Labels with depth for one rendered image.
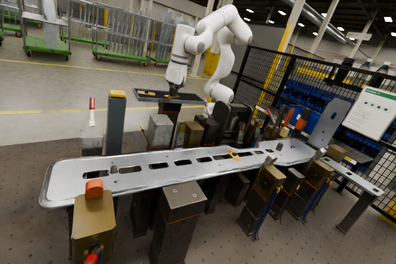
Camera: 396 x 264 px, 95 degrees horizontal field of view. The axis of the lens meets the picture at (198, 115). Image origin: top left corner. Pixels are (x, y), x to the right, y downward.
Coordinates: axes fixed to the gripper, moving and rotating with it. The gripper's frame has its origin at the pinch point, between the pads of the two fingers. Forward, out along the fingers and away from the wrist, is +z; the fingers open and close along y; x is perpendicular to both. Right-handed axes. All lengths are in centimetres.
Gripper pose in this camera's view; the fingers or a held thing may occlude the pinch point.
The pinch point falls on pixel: (172, 91)
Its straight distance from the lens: 96.0
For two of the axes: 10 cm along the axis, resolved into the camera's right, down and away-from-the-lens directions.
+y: 7.8, 4.1, -4.8
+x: 5.8, -1.7, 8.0
